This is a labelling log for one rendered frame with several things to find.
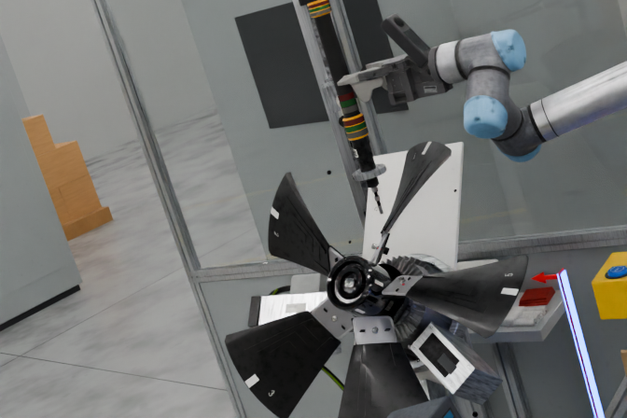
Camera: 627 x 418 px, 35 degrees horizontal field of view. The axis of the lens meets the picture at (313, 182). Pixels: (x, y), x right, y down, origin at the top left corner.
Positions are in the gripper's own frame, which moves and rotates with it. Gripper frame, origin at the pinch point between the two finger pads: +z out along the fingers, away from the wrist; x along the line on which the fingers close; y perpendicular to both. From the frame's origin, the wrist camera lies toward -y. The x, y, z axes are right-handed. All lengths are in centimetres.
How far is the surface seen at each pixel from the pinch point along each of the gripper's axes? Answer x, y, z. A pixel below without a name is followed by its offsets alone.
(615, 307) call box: 21, 63, -32
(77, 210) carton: 487, 143, 665
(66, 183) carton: 484, 113, 664
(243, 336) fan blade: -12, 50, 40
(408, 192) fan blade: 9.7, 28.9, 1.3
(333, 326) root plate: -4, 52, 20
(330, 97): 46, 11, 37
